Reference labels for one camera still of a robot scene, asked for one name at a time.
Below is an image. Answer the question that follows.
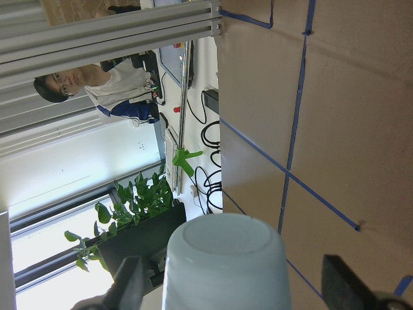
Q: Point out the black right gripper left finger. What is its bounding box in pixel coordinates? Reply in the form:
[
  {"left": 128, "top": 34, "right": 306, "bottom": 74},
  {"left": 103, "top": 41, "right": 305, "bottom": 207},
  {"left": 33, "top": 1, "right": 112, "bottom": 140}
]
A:
[{"left": 72, "top": 256, "right": 144, "bottom": 310}]

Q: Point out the green potted plant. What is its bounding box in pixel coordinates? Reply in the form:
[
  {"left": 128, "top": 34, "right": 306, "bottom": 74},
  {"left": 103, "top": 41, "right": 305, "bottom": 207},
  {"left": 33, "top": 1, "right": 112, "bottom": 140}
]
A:
[{"left": 64, "top": 165, "right": 186, "bottom": 276}]

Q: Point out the seated person white shirt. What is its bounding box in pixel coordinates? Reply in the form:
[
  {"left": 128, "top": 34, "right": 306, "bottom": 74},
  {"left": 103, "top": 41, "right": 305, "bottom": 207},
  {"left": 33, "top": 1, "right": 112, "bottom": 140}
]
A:
[{"left": 34, "top": 61, "right": 159, "bottom": 124}]

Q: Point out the white keyboard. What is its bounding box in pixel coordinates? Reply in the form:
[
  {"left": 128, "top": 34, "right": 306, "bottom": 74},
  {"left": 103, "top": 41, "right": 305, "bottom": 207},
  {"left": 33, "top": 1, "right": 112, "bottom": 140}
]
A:
[{"left": 165, "top": 127, "right": 179, "bottom": 194}]

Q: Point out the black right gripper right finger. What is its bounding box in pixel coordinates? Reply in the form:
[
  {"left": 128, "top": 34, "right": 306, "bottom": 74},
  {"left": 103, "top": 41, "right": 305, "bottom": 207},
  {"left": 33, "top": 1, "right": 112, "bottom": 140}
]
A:
[{"left": 322, "top": 254, "right": 412, "bottom": 310}]

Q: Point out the blue teach pendant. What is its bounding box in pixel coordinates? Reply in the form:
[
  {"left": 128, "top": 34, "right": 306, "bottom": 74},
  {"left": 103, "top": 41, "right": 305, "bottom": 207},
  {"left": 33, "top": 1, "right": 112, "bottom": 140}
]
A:
[{"left": 159, "top": 43, "right": 184, "bottom": 86}]

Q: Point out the black power adapter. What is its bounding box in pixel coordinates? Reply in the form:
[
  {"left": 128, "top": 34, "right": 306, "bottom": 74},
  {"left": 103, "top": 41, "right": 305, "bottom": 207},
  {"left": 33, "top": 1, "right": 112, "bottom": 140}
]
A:
[{"left": 202, "top": 89, "right": 219, "bottom": 114}]

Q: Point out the light blue cup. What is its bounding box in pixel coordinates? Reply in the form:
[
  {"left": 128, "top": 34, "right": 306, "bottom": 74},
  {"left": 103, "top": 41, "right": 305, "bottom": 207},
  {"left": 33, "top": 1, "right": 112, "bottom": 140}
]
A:
[{"left": 162, "top": 213, "right": 292, "bottom": 310}]

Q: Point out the aluminium frame post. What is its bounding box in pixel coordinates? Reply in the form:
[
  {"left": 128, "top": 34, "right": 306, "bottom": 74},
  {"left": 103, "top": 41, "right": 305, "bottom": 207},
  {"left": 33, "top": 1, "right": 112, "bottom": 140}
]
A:
[{"left": 1, "top": 1, "right": 221, "bottom": 85}]

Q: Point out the green handled reach grabber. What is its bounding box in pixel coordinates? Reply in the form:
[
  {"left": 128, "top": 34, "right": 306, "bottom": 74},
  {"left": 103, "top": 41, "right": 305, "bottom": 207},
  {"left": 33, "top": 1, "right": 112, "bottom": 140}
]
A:
[{"left": 171, "top": 40, "right": 204, "bottom": 194}]

